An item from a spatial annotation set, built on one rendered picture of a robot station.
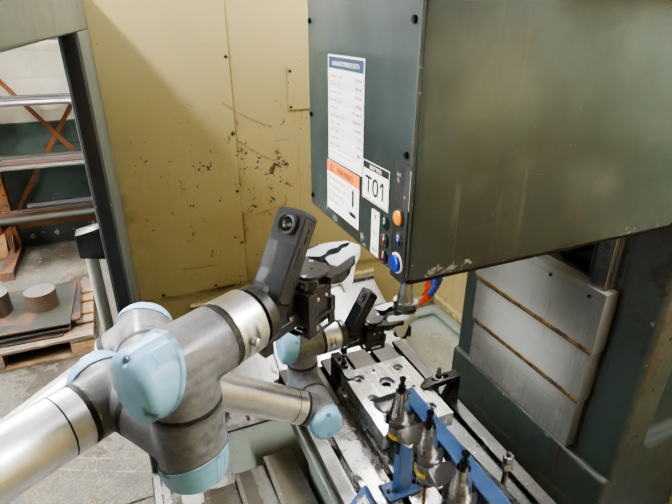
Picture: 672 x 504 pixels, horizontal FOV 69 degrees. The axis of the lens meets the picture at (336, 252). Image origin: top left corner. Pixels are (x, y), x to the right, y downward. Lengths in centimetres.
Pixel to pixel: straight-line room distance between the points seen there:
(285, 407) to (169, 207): 117
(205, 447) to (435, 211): 48
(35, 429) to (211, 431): 17
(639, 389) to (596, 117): 76
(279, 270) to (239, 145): 149
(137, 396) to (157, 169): 157
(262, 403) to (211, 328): 56
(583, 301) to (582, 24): 75
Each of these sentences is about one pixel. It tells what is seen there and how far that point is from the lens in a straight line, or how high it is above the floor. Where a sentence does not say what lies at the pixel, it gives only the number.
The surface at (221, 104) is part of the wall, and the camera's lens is 199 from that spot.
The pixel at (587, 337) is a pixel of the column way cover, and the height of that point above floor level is 128.
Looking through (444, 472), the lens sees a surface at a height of 122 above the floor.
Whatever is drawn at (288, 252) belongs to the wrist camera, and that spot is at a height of 178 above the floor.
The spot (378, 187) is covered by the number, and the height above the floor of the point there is 176.
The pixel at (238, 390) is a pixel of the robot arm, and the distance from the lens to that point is 103.
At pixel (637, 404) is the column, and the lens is 150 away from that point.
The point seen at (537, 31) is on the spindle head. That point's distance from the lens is 84.
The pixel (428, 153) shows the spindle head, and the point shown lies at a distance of 75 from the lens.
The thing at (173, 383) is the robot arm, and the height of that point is 172.
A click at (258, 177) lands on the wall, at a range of 208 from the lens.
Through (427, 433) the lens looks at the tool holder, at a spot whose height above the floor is 128.
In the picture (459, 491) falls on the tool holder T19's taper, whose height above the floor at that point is 125.
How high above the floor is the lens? 201
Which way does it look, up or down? 25 degrees down
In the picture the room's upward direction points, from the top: straight up
